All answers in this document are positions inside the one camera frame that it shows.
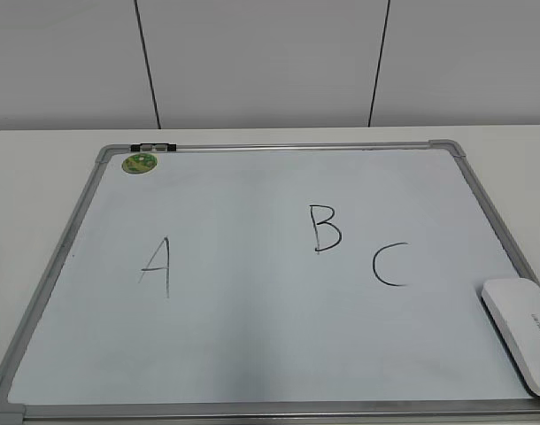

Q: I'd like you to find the white board eraser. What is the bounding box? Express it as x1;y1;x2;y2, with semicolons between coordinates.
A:
482;278;540;397

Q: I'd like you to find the round green magnet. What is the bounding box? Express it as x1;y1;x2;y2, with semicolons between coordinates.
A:
121;152;158;174

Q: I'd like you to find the white board with grey frame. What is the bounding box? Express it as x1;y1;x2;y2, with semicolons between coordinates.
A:
0;140;540;424

